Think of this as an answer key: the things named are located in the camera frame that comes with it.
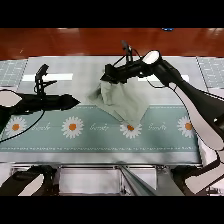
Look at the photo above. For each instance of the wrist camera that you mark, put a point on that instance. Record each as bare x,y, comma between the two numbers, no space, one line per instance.
126,50
41,78

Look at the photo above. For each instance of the white garment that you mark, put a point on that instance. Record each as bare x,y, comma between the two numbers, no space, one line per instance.
208,156

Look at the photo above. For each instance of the silver frame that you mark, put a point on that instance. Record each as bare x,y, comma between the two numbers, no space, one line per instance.
133,180

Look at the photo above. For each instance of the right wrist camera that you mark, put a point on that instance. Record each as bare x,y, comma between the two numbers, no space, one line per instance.
126,50

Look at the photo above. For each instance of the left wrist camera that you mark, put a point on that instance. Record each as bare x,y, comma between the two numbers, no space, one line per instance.
41,78

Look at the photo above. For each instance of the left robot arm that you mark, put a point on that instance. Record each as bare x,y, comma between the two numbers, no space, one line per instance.
20,101

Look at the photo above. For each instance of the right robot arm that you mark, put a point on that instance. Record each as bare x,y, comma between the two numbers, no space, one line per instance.
196,106

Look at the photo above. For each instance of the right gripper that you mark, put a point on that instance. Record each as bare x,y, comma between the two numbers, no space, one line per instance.
116,74

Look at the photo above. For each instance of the pale green garment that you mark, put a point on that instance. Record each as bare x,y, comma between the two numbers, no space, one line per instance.
124,100

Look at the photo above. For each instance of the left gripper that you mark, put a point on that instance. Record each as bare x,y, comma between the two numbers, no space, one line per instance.
56,102

